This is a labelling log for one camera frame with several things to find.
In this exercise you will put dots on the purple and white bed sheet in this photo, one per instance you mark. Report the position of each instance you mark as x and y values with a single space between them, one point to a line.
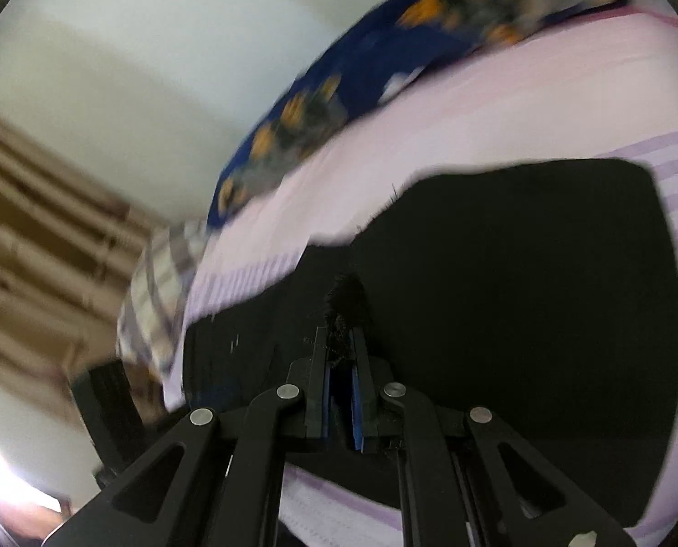
487 125

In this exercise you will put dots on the rattan furniture frame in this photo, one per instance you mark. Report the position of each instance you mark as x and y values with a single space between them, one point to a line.
37 228

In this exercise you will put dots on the black pants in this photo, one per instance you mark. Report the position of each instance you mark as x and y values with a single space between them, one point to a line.
515 296

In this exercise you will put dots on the navy blue patterned pillow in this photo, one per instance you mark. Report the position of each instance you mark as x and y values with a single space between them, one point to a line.
362 68

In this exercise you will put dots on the plaid pillow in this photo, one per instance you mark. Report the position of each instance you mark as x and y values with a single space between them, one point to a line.
157 290

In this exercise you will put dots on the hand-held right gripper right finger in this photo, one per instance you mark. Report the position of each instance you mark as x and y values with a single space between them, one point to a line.
364 404

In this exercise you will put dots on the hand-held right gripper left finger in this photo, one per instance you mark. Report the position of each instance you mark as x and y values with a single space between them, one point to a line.
316 404

